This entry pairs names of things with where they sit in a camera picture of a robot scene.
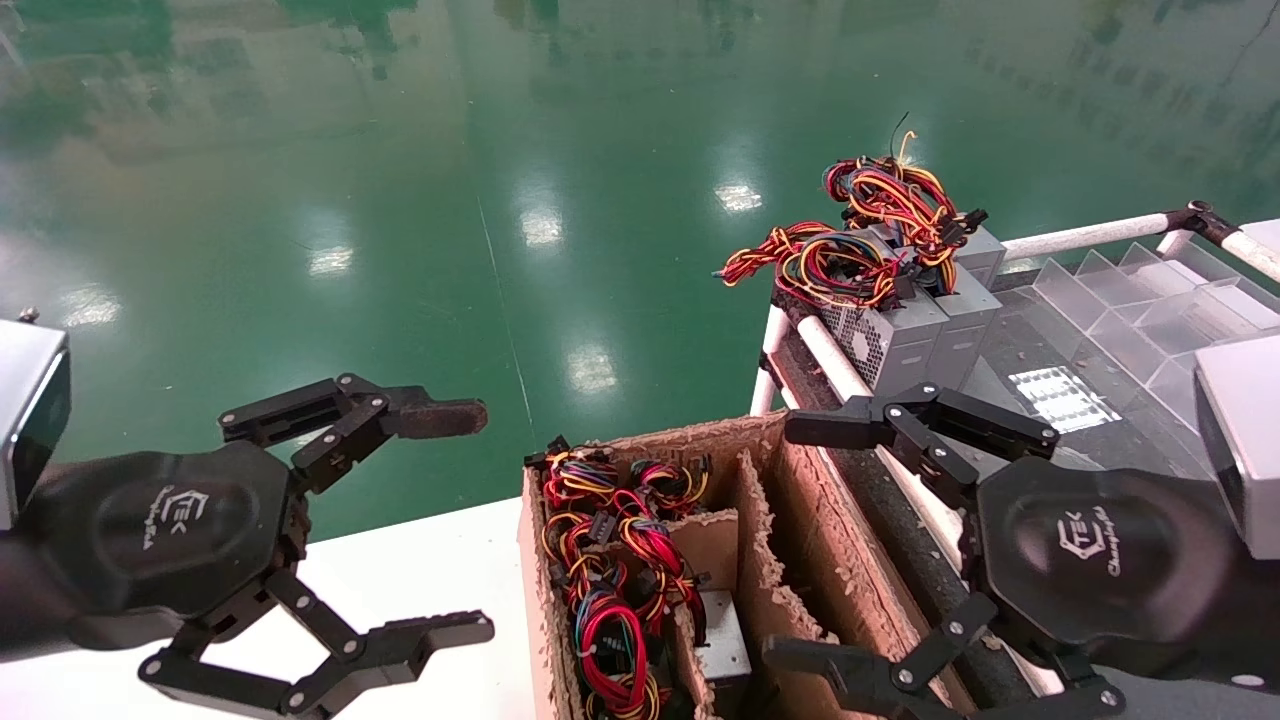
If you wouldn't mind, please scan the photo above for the coloured power supply cable bundle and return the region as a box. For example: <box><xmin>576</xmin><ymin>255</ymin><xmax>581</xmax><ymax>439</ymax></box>
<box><xmin>525</xmin><ymin>437</ymin><xmax>626</xmax><ymax>611</ymax></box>
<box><xmin>630</xmin><ymin>453</ymin><xmax>714</xmax><ymax>519</ymax></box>
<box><xmin>575</xmin><ymin>585</ymin><xmax>666</xmax><ymax>720</ymax></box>

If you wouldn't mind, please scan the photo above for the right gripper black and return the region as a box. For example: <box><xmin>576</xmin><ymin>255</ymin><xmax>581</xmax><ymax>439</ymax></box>
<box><xmin>765</xmin><ymin>380</ymin><xmax>1280</xmax><ymax>720</ymax></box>

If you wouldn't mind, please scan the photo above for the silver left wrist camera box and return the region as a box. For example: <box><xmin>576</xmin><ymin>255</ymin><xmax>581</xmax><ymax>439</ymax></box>
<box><xmin>0</xmin><ymin>318</ymin><xmax>71</xmax><ymax>531</ymax></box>

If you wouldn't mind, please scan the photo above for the corrugated cardboard box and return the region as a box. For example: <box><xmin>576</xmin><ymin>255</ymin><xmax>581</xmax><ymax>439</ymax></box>
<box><xmin>518</xmin><ymin>408</ymin><xmax>986</xmax><ymax>720</ymax></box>

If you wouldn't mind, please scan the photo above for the black pipe connector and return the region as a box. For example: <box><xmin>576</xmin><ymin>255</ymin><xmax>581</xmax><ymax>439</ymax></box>
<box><xmin>1160</xmin><ymin>200</ymin><xmax>1241</xmax><ymax>247</ymax></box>

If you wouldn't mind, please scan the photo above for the short white frame leg pipe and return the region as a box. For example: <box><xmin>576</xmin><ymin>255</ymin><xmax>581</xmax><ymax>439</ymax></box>
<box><xmin>750</xmin><ymin>305</ymin><xmax>791</xmax><ymax>416</ymax></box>

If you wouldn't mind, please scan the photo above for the grey power supply with cables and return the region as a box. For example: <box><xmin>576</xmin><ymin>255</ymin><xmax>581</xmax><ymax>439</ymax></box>
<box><xmin>825</xmin><ymin>130</ymin><xmax>1003</xmax><ymax>393</ymax></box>
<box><xmin>950</xmin><ymin>225</ymin><xmax>1007</xmax><ymax>291</ymax></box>
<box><xmin>600</xmin><ymin>510</ymin><xmax>753</xmax><ymax>693</ymax></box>
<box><xmin>720</xmin><ymin>222</ymin><xmax>949</xmax><ymax>398</ymax></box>

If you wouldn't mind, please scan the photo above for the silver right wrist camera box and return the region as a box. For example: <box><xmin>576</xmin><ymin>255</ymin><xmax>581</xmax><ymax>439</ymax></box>
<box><xmin>1193</xmin><ymin>333</ymin><xmax>1280</xmax><ymax>561</ymax></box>

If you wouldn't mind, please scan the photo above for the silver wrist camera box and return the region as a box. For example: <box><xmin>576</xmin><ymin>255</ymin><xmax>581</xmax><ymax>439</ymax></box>
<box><xmin>0</xmin><ymin>318</ymin><xmax>71</xmax><ymax>531</ymax></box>
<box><xmin>1193</xmin><ymin>333</ymin><xmax>1280</xmax><ymax>561</ymax></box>

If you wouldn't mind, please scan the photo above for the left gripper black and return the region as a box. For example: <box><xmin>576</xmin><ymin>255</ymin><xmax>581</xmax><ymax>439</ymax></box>
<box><xmin>25</xmin><ymin>373</ymin><xmax>496</xmax><ymax>720</ymax></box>

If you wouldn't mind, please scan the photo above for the clear acrylic divider organizer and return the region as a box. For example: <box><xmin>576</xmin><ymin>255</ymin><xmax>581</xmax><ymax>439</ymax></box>
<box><xmin>1030</xmin><ymin>240</ymin><xmax>1280</xmax><ymax>481</ymax></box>

